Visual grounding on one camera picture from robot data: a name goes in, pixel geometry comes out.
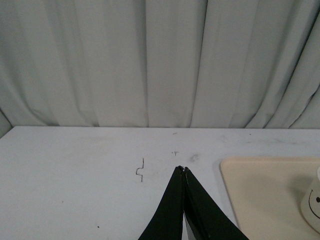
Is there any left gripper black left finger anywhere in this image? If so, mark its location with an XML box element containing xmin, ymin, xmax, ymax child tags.
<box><xmin>139</xmin><ymin>166</ymin><xmax>185</xmax><ymax>240</ymax></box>

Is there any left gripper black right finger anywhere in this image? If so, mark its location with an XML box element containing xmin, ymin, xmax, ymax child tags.
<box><xmin>184</xmin><ymin>168</ymin><xmax>248</xmax><ymax>240</ymax></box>

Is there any cream mug with black handle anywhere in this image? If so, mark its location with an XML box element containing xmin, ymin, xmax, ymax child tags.
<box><xmin>300</xmin><ymin>167</ymin><xmax>320</xmax><ymax>233</ymax></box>

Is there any beige rectangular plastic tray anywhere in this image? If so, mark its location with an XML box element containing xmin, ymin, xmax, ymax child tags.
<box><xmin>220</xmin><ymin>156</ymin><xmax>320</xmax><ymax>240</ymax></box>

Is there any white pleated curtain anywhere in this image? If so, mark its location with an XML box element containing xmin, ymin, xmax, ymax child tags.
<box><xmin>0</xmin><ymin>0</ymin><xmax>320</xmax><ymax>135</ymax></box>

